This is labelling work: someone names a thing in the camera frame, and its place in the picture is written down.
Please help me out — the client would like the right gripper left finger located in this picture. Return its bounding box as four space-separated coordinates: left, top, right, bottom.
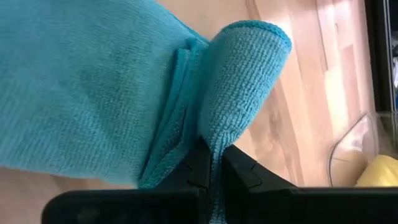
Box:
158 138 212 191

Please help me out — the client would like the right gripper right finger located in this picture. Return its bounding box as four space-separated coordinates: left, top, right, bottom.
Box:
221 144 298 224

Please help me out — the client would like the clear plastic basket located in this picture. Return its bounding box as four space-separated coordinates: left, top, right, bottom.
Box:
326 111 398 188

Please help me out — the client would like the yellow microfiber towel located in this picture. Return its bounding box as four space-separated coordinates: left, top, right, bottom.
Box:
356 154 398 188

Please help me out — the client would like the blue microfiber towel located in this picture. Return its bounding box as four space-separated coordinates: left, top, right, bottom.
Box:
0 0 293 224

